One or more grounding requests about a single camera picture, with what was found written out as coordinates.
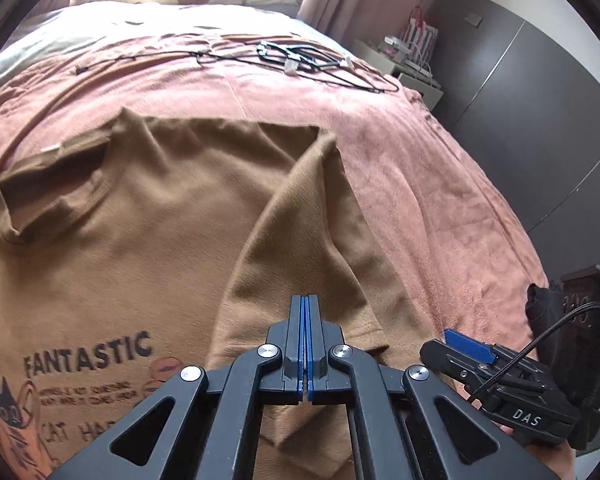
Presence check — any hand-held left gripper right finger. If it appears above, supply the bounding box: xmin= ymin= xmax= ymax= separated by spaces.
xmin=307 ymin=295 xmax=556 ymax=480

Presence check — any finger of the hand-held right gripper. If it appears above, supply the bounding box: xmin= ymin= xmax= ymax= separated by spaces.
xmin=419 ymin=339 xmax=483 ymax=395
xmin=443 ymin=329 xmax=499 ymax=367

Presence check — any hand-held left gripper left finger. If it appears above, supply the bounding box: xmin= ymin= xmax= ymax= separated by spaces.
xmin=45 ymin=294 xmax=307 ymax=480

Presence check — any brown printed t-shirt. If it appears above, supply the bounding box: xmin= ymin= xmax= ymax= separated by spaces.
xmin=0 ymin=107 xmax=411 ymax=480

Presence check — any rust-brown blanket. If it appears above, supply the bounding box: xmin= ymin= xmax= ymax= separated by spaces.
xmin=0 ymin=25 xmax=551 ymax=480

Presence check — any grey wardrobe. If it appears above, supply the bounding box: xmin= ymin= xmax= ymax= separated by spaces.
xmin=425 ymin=0 xmax=600 ymax=281

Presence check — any white nightstand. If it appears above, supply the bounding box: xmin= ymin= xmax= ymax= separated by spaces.
xmin=352 ymin=40 xmax=446 ymax=111

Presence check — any clear plastic container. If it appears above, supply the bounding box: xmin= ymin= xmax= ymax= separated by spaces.
xmin=380 ymin=35 xmax=411 ymax=58

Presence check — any striped paper bag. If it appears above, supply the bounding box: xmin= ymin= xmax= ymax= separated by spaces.
xmin=402 ymin=6 xmax=438 ymax=63

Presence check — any beige quilt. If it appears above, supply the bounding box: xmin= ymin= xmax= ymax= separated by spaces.
xmin=0 ymin=2 xmax=351 ymax=91

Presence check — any black braided cable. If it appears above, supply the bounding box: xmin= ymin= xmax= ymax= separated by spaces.
xmin=467 ymin=301 xmax=600 ymax=402

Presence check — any tangle of black cables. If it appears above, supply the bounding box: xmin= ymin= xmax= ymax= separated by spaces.
xmin=75 ymin=40 xmax=401 ymax=96

